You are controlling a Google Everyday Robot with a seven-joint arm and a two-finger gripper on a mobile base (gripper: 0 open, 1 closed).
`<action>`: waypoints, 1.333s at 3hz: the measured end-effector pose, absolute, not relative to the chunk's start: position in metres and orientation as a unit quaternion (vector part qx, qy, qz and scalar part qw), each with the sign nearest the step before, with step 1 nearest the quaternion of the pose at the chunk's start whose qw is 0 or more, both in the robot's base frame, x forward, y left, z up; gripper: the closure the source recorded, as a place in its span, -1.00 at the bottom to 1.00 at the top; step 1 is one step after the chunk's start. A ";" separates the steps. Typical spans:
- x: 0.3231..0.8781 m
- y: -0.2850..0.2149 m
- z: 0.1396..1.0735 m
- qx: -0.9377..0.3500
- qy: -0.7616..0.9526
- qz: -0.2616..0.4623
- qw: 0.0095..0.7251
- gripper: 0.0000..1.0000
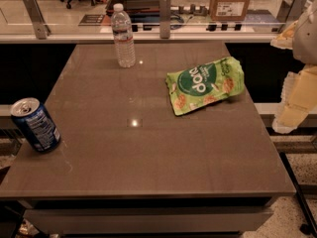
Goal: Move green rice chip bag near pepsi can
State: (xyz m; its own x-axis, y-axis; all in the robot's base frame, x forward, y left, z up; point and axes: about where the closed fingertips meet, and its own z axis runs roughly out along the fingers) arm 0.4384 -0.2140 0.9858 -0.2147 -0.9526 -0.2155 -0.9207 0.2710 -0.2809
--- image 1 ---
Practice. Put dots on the grey table drawer front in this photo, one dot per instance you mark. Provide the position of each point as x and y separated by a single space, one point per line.
148 220

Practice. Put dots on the middle metal glass bracket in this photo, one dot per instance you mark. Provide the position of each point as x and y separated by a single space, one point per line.
164 19

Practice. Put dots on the blue pepsi can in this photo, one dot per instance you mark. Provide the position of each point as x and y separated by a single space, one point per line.
36 124

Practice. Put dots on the left metal glass bracket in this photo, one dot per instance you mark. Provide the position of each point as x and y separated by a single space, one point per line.
41 28

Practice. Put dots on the right metal glass bracket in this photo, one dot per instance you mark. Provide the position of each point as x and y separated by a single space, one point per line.
289 11

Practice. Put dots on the brown cardboard box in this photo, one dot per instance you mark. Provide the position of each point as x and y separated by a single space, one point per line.
228 10

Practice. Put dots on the clear plastic water bottle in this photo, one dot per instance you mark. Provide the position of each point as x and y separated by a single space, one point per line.
123 36

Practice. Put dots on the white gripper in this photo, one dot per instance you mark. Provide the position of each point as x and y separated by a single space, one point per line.
306 37

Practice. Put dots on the metal glass bracket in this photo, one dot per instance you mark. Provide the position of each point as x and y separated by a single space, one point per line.
41 28
164 19
289 11

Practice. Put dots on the green rice chip bag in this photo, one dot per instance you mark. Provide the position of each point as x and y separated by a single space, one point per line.
204 84

